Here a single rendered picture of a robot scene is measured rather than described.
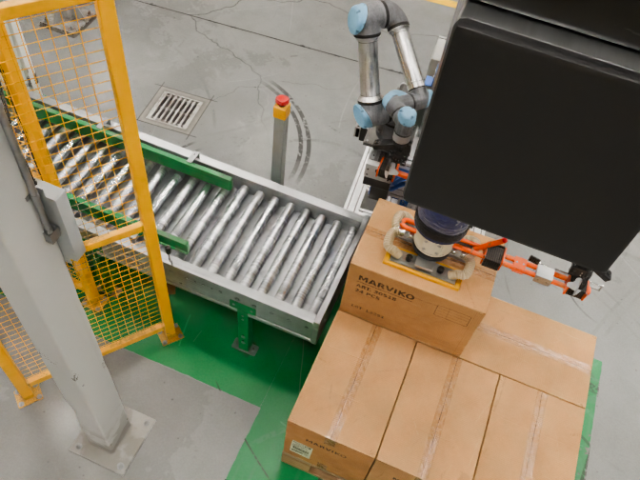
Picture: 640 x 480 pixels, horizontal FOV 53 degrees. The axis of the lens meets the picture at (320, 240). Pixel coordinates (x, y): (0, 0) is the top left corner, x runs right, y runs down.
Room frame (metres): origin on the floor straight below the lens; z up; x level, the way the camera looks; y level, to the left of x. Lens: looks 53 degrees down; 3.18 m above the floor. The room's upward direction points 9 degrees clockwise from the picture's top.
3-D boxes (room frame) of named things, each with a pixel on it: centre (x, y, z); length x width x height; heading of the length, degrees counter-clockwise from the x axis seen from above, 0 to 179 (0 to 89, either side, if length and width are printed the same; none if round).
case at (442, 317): (1.69, -0.48, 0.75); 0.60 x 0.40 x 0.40; 76
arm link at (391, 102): (2.11, -0.24, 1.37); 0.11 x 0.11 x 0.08; 31
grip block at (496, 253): (1.63, -0.72, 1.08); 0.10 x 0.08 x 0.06; 166
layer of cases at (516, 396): (1.32, -0.69, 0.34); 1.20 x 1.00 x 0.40; 75
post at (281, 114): (2.41, 0.29, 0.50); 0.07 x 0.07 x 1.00; 75
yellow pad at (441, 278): (1.60, -0.45, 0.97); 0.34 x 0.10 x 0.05; 76
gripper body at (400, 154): (2.01, -0.28, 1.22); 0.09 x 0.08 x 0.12; 76
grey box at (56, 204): (1.09, 0.82, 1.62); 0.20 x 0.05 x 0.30; 75
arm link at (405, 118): (2.01, -0.27, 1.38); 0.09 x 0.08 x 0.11; 31
